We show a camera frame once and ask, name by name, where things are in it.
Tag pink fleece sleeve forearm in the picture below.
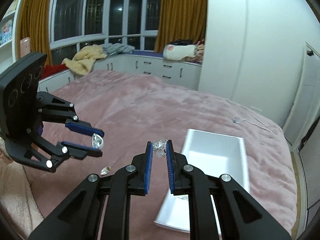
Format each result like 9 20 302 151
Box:
1 139 44 239

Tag white wardrobe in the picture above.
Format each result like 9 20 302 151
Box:
199 0 319 126

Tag mustard yellow curtain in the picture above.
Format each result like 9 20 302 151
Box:
154 0 208 53

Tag white window bench cabinets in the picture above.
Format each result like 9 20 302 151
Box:
38 54 201 92

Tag large window frame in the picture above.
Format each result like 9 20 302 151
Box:
49 0 161 64

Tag white display shelf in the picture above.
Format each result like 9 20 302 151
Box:
0 0 18 73

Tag left mustard curtain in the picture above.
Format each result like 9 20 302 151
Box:
15 0 52 65

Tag grey clothes pile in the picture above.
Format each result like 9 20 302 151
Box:
101 43 135 56

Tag white rectangular storage box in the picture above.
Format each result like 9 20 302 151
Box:
153 128 251 235

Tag red cloth on bench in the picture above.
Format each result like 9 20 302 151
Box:
41 64 67 80

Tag white charging cable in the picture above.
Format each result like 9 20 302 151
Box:
226 98 277 133

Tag pink plush bed blanket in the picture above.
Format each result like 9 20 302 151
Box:
25 70 297 231

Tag pink beige clothes pile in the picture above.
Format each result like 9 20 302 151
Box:
196 38 205 63

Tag white floral rolled blanket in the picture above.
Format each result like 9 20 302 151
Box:
163 44 196 61

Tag pink chair back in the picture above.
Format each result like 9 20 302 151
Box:
20 37 31 57

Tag yellow blanket on bench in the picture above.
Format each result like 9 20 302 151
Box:
62 44 107 76

